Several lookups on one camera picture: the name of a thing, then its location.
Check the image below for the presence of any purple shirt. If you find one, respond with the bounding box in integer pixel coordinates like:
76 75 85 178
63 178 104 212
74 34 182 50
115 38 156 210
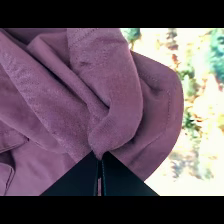
0 27 185 197

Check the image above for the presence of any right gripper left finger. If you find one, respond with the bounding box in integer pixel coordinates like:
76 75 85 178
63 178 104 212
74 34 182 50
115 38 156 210
39 150 102 197

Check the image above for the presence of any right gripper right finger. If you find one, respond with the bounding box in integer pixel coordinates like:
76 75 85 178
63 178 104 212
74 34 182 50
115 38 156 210
100 151 160 197

